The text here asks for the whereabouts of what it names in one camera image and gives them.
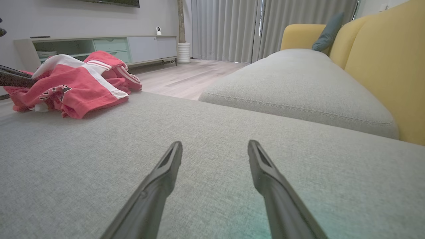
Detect pale green TV cabinet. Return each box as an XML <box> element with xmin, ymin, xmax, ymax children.
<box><xmin>13</xmin><ymin>35</ymin><xmax>178</xmax><ymax>73</ymax></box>

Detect white ribbed plant pot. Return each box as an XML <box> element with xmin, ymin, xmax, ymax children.
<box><xmin>177</xmin><ymin>42</ymin><xmax>191</xmax><ymax>64</ymax></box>

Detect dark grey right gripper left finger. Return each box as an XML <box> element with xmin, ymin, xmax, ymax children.
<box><xmin>100</xmin><ymin>141</ymin><xmax>183</xmax><ymax>239</ymax></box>

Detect indoor tree with brown trunk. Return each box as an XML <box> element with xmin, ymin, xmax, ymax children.
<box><xmin>177</xmin><ymin>0</ymin><xmax>186</xmax><ymax>44</ymax></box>

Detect black wall television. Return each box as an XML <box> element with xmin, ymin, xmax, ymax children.
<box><xmin>76</xmin><ymin>0</ymin><xmax>140</xmax><ymax>8</ymax></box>

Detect red and white basketball jersey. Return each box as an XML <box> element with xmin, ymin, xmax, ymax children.
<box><xmin>83</xmin><ymin>50</ymin><xmax>143</xmax><ymax>94</ymax></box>

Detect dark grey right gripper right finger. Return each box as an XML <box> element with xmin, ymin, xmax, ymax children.
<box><xmin>248</xmin><ymin>140</ymin><xmax>329</xmax><ymax>239</ymax></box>

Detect yellow cushion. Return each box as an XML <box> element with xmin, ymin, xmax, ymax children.
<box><xmin>281</xmin><ymin>0</ymin><xmax>425</xmax><ymax>146</ymax></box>

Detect grey sofa back cushion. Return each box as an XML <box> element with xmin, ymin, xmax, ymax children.
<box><xmin>198</xmin><ymin>49</ymin><xmax>399</xmax><ymax>140</ymax></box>

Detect teal throw pillow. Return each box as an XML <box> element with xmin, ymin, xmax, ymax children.
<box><xmin>311</xmin><ymin>12</ymin><xmax>345</xmax><ymax>52</ymax></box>

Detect grey sofa chaise cushion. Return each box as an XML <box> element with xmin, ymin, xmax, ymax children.
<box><xmin>0</xmin><ymin>91</ymin><xmax>425</xmax><ymax>239</ymax></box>

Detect red shorts with white band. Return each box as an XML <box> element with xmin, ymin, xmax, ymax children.
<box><xmin>3</xmin><ymin>54</ymin><xmax>129</xmax><ymax>119</ymax></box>

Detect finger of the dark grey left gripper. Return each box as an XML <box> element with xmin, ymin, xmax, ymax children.
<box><xmin>0</xmin><ymin>65</ymin><xmax>34</xmax><ymax>78</ymax></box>
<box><xmin>0</xmin><ymin>71</ymin><xmax>38</xmax><ymax>88</ymax></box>

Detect grey curtain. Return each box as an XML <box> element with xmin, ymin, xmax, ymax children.
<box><xmin>252</xmin><ymin>0</ymin><xmax>359</xmax><ymax>63</ymax></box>
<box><xmin>191</xmin><ymin>0</ymin><xmax>263</xmax><ymax>63</ymax></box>

